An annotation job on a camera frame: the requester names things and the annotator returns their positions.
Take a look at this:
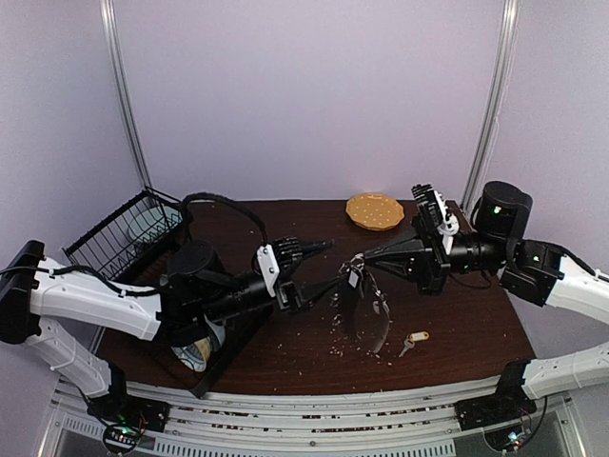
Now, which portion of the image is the aluminium corner post right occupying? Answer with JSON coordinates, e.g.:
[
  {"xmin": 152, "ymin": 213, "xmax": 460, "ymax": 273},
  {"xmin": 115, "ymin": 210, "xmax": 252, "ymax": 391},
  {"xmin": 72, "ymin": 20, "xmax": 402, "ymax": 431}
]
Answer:
[{"xmin": 461, "ymin": 0, "xmax": 521, "ymax": 214}]

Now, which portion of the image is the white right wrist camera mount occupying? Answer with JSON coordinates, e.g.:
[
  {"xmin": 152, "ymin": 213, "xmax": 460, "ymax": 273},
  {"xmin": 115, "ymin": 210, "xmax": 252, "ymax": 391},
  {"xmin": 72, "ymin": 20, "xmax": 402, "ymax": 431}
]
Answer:
[{"xmin": 434, "ymin": 190, "xmax": 460, "ymax": 255}]

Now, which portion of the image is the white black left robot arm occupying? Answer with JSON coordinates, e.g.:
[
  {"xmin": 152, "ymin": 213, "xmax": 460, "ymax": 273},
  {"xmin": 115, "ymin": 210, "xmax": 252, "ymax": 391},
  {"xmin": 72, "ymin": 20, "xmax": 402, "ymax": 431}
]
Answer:
[{"xmin": 1, "ymin": 237, "xmax": 333, "ymax": 423}]

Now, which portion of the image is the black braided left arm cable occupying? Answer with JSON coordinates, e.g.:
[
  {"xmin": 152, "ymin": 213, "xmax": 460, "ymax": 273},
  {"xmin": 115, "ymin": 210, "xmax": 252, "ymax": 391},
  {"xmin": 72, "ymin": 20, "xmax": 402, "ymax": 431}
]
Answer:
[{"xmin": 180, "ymin": 191, "xmax": 267, "ymax": 248}]

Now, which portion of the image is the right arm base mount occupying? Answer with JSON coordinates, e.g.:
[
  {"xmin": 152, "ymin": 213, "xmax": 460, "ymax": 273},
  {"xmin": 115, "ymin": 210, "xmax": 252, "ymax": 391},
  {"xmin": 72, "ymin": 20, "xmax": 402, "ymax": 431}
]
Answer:
[{"xmin": 455, "ymin": 393, "xmax": 540, "ymax": 454}]

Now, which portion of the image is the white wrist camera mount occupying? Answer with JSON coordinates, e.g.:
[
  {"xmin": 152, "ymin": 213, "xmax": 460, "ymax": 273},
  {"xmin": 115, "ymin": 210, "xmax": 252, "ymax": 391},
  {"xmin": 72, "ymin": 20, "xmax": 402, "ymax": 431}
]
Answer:
[
  {"xmin": 434, "ymin": 190, "xmax": 460, "ymax": 255},
  {"xmin": 256, "ymin": 244, "xmax": 280, "ymax": 298}
]

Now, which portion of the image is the yellow patterned bowl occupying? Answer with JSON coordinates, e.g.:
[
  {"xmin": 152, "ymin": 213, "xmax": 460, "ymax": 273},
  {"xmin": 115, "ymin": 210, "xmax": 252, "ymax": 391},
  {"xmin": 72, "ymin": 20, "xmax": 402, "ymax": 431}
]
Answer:
[{"xmin": 172, "ymin": 338, "xmax": 213, "ymax": 373}]

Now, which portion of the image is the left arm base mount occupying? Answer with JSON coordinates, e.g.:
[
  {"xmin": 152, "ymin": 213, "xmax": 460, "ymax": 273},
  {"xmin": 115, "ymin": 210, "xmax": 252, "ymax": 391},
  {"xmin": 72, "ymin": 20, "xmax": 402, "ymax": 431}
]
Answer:
[{"xmin": 85, "ymin": 396, "xmax": 170, "ymax": 456}]

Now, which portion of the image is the key with yellow tag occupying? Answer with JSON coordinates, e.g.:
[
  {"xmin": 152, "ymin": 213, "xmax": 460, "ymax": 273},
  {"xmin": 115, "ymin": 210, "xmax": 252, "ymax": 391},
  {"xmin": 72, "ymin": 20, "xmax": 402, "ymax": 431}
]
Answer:
[{"xmin": 399, "ymin": 331, "xmax": 429, "ymax": 358}]

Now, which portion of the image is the light green celadon bowl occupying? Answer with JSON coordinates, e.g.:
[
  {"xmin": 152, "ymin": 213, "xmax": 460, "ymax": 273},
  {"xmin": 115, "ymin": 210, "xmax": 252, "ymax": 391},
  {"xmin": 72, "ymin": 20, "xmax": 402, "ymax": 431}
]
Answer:
[{"xmin": 206, "ymin": 321, "xmax": 226, "ymax": 352}]

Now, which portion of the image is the key with black tag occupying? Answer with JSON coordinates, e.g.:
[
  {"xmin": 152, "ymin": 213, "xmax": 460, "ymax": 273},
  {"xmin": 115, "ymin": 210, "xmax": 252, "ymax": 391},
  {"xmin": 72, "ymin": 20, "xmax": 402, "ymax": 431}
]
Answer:
[{"xmin": 339, "ymin": 254, "xmax": 366, "ymax": 288}]

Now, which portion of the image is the aluminium corner post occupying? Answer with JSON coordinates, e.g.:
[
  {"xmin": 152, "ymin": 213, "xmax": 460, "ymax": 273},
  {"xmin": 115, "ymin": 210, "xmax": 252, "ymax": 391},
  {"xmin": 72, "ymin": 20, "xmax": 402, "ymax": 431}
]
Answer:
[
  {"xmin": 461, "ymin": 0, "xmax": 521, "ymax": 214},
  {"xmin": 99, "ymin": 0, "xmax": 152, "ymax": 188}
]

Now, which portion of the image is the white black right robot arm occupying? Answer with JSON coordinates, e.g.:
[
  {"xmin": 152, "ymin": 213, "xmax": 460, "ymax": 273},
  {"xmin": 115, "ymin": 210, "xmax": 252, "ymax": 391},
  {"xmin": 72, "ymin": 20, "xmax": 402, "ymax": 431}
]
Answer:
[{"xmin": 363, "ymin": 181, "xmax": 608, "ymax": 430}]

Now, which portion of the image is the aluminium front rail frame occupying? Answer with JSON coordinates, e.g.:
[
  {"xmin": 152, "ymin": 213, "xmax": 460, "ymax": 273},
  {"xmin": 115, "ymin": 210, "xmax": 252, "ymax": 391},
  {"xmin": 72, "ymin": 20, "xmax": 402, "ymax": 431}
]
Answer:
[{"xmin": 37, "ymin": 373, "xmax": 586, "ymax": 457}]

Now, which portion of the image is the aluminium corner post left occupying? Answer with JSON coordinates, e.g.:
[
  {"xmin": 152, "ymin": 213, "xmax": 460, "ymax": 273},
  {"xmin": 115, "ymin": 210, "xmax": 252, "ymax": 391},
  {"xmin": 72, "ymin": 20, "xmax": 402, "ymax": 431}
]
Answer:
[{"xmin": 99, "ymin": 0, "xmax": 152, "ymax": 188}]

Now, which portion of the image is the yellow polka dot dish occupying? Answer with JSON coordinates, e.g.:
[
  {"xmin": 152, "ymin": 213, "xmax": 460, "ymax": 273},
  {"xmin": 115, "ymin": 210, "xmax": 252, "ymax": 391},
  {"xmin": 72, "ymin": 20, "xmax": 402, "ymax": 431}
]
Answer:
[{"xmin": 345, "ymin": 193, "xmax": 405, "ymax": 231}]

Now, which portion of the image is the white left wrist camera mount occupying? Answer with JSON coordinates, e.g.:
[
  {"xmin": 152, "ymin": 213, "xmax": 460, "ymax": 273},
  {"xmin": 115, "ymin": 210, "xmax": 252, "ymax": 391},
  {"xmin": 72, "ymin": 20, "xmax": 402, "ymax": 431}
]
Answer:
[{"xmin": 256, "ymin": 244, "xmax": 280, "ymax": 298}]

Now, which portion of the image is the black wire dish rack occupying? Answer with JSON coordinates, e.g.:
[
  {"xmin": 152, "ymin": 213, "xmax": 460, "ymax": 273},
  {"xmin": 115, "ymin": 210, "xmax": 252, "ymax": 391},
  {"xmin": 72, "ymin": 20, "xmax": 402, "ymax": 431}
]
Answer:
[{"xmin": 63, "ymin": 188, "xmax": 271, "ymax": 398}]

